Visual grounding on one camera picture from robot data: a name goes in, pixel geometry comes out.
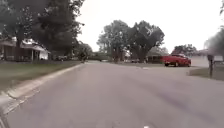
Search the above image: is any person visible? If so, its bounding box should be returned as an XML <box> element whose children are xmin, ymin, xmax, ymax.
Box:
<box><xmin>79</xmin><ymin>50</ymin><xmax>88</xmax><ymax>64</ymax></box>

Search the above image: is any grey asphalt road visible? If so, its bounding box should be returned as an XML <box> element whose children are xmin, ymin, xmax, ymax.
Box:
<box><xmin>0</xmin><ymin>61</ymin><xmax>224</xmax><ymax>128</ymax></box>

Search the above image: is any group of green trees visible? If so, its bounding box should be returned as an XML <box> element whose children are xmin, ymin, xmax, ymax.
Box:
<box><xmin>96</xmin><ymin>19</ymin><xmax>166</xmax><ymax>63</ymax></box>

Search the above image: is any low building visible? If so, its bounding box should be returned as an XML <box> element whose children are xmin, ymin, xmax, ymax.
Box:
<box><xmin>145</xmin><ymin>54</ymin><xmax>165</xmax><ymax>65</ymax></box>

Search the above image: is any red pickup truck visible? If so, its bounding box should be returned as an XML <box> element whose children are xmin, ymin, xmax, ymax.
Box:
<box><xmin>161</xmin><ymin>53</ymin><xmax>192</xmax><ymax>68</ymax></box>

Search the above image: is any large dark tree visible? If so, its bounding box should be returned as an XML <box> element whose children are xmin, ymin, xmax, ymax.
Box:
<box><xmin>0</xmin><ymin>0</ymin><xmax>86</xmax><ymax>62</ymax></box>

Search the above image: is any house with white porch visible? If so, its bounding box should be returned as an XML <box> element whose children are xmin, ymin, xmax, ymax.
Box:
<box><xmin>0</xmin><ymin>37</ymin><xmax>50</xmax><ymax>63</ymax></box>

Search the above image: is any grass lawn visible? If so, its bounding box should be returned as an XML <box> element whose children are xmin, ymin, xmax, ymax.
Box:
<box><xmin>0</xmin><ymin>60</ymin><xmax>82</xmax><ymax>92</ymax></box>

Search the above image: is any pale concrete kerb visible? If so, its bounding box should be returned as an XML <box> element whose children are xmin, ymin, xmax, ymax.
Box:
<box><xmin>0</xmin><ymin>62</ymin><xmax>86</xmax><ymax>117</ymax></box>

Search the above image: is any grass patch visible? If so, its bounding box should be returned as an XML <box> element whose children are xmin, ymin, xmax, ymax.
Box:
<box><xmin>188</xmin><ymin>66</ymin><xmax>224</xmax><ymax>82</ymax></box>

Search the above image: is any dark mailbox on post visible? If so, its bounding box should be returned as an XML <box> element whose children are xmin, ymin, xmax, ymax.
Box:
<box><xmin>206</xmin><ymin>54</ymin><xmax>215</xmax><ymax>79</ymax></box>

